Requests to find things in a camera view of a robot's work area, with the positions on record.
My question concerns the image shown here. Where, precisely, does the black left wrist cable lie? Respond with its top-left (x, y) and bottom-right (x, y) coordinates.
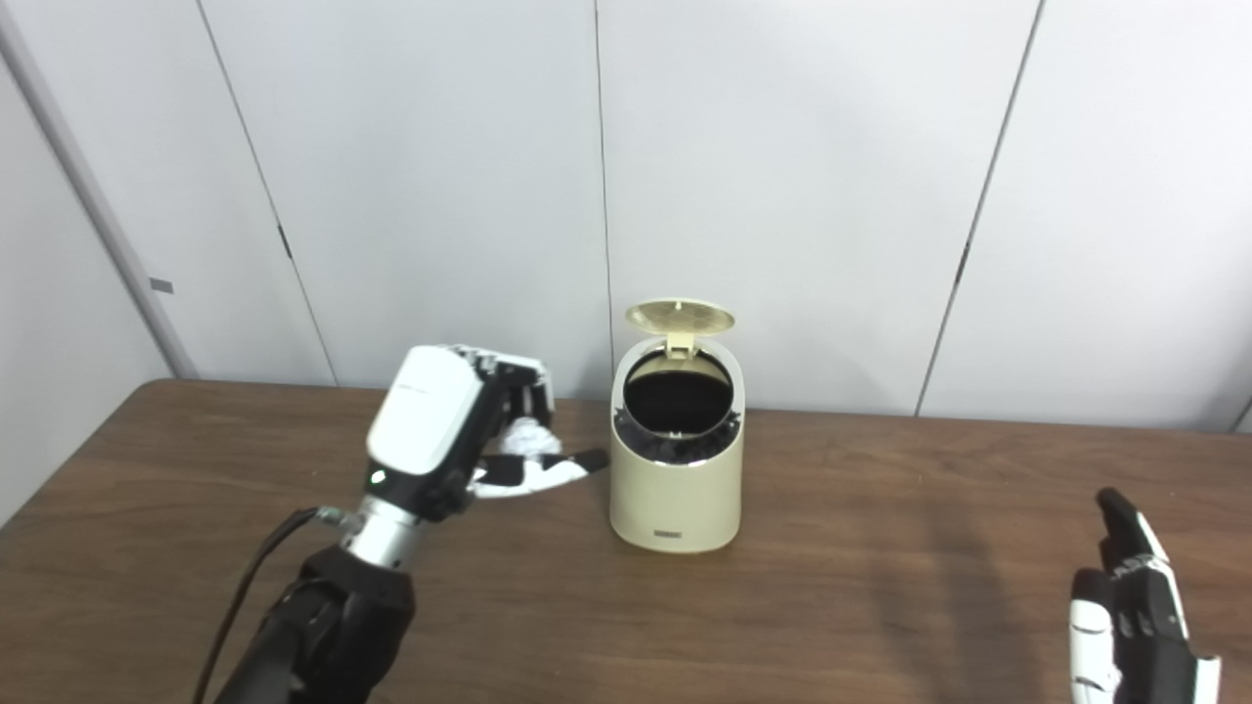
top-left (193, 506), bottom-right (353, 704)

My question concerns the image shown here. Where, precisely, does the white and black right hand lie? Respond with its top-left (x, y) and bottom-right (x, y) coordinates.
top-left (1068, 487), bottom-right (1222, 704)

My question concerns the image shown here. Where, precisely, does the cream-colored cylindrical bin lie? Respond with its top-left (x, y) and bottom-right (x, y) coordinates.
top-left (608, 298), bottom-right (746, 554)

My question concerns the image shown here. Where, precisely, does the black bin liner bag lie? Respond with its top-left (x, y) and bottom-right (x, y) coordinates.
top-left (614, 350), bottom-right (741, 466)

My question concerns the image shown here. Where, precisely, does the round cream bin lid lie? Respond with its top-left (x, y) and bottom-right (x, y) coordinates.
top-left (626, 298), bottom-right (737, 358)

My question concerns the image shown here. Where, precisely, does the white and black left hand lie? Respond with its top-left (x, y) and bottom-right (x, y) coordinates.
top-left (364, 344), bottom-right (609, 524)

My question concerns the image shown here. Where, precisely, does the white paper ball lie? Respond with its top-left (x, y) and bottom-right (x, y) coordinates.
top-left (486, 418), bottom-right (563, 461)

